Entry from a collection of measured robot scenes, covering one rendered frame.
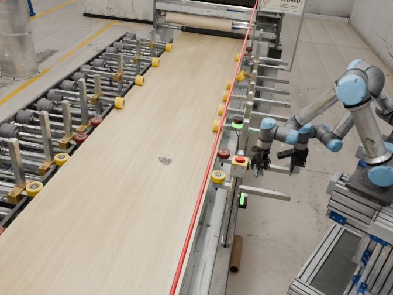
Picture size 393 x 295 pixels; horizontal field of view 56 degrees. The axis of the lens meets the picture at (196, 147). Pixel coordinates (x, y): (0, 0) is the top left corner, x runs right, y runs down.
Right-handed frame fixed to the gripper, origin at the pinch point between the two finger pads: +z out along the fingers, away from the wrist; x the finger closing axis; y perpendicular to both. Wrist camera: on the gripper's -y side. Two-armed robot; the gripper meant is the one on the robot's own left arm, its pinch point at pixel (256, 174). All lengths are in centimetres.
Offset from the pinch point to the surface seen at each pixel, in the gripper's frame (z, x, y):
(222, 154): 2.4, -13.6, -24.7
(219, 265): 23, -28, 41
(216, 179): 3.1, -22.1, -0.8
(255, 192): 8.9, -0.1, 4.6
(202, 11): -25, 17, -284
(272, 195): 8.7, 8.7, 7.9
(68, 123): -4, -106, -53
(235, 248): 85, 7, -24
